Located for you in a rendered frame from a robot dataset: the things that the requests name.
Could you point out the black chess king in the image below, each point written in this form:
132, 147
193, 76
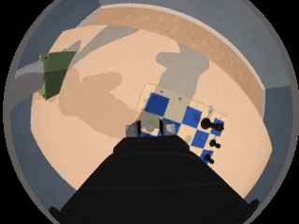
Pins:
205, 124

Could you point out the blue and cream chessboard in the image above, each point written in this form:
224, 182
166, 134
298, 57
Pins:
157, 103

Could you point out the white chess rook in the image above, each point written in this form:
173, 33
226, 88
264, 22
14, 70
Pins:
150, 125

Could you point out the black pawn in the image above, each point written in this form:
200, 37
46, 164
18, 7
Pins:
214, 144
207, 158

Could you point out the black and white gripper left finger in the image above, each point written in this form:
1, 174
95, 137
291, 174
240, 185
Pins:
133, 130

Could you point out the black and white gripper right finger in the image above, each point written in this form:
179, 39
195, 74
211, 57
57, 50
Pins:
167, 128

